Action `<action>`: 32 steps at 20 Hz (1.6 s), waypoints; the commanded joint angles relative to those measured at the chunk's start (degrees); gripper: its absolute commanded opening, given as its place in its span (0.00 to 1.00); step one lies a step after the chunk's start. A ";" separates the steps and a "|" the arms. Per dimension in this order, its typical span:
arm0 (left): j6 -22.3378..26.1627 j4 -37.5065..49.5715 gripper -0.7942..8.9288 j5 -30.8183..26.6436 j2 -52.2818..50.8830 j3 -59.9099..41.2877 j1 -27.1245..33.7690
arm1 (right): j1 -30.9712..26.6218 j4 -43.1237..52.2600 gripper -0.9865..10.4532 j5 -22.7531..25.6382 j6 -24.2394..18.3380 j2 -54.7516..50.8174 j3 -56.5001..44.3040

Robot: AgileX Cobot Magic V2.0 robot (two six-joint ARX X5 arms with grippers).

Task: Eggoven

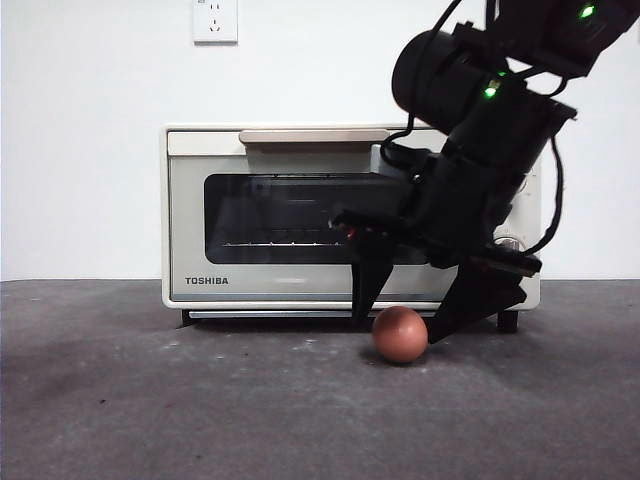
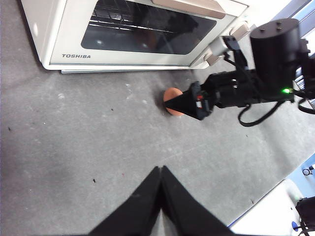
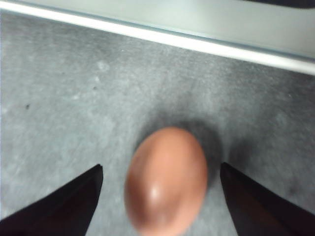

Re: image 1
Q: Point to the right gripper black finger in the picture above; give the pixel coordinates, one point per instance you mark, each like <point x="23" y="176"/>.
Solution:
<point x="475" y="300"/>
<point x="370" y="280"/>

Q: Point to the brown egg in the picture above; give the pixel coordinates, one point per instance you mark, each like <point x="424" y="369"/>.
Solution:
<point x="400" y="336"/>

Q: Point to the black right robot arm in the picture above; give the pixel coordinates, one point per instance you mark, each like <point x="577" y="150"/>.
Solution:
<point x="430" y="75"/>

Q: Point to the black oven foot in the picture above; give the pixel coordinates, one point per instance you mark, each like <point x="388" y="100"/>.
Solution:
<point x="507" y="322"/>

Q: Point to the timer knob with beige grip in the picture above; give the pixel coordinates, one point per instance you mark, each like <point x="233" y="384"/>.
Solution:
<point x="507" y="242"/>

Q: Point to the metal crumb tray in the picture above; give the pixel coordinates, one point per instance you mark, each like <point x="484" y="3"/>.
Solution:
<point x="260" y="314"/>

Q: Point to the cream Toshiba toaster oven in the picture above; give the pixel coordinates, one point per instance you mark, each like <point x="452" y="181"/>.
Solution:
<point x="165" y="225"/>

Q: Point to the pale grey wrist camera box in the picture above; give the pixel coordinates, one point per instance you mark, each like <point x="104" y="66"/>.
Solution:
<point x="376" y="165"/>

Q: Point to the white wall socket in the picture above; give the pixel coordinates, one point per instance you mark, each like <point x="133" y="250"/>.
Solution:
<point x="215" y="25"/>

